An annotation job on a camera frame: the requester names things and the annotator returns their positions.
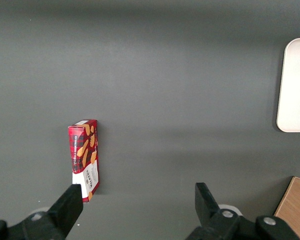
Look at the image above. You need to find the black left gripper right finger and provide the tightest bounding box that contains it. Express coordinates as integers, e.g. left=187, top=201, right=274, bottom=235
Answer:
left=184, top=182, right=300, bottom=240

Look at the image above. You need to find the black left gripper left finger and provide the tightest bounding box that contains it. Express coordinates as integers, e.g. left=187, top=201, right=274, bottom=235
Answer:
left=0, top=183, right=84, bottom=240

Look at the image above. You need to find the beige rectangular tray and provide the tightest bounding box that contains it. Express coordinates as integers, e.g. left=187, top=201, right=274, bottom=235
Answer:
left=276, top=37, right=300, bottom=133

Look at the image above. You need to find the red tartan shortbread box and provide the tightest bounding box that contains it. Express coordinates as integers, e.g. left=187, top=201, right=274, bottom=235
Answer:
left=67, top=119, right=101, bottom=204

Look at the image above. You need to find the wooden drawer cabinet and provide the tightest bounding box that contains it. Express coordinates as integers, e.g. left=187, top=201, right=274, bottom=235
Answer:
left=273, top=176, right=300, bottom=240

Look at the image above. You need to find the dark grey table mat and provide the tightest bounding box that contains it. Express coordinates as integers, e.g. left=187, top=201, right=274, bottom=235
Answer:
left=0, top=0, right=300, bottom=240

